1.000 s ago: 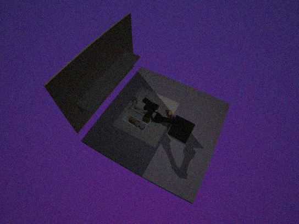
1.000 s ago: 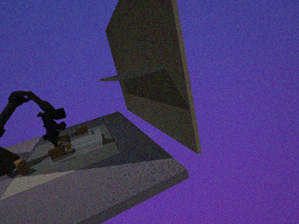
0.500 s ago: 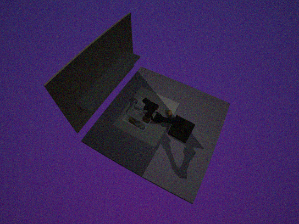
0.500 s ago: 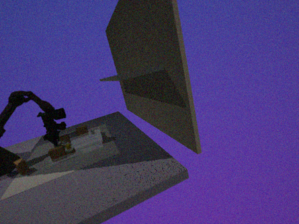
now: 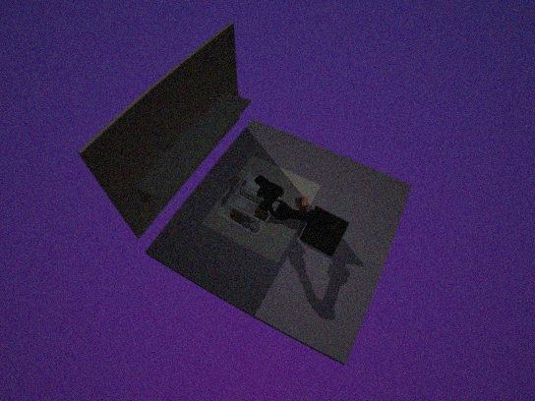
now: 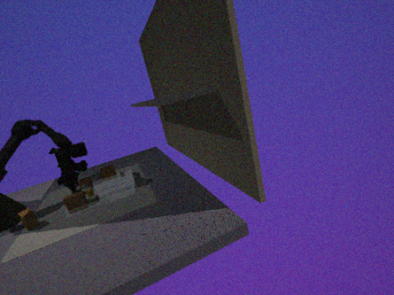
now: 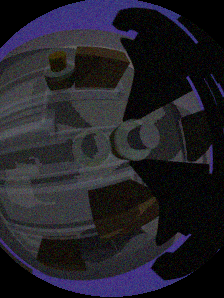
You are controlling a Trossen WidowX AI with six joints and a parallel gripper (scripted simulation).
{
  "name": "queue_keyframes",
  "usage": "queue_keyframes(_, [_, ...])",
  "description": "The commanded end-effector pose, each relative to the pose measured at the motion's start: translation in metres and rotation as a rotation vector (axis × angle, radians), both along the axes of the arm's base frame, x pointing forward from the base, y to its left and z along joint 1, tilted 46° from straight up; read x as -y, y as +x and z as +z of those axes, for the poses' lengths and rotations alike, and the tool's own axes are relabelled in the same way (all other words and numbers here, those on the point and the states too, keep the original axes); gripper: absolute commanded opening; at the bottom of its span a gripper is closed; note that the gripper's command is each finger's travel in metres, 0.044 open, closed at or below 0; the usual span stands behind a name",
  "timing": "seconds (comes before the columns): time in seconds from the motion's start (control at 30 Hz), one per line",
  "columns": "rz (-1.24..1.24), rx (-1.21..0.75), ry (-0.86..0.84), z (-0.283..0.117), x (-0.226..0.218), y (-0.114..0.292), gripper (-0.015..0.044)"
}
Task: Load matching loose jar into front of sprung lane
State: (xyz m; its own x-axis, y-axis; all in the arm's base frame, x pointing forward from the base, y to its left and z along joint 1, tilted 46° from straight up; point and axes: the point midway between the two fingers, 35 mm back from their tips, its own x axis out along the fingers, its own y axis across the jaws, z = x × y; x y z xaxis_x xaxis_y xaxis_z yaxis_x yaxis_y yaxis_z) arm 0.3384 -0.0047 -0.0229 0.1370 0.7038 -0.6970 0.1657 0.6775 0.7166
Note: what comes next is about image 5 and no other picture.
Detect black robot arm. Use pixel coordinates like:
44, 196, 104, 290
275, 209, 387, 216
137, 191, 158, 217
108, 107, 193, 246
255, 175, 329, 229

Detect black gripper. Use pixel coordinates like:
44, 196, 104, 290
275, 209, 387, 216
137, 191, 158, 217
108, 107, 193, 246
259, 186, 283, 211

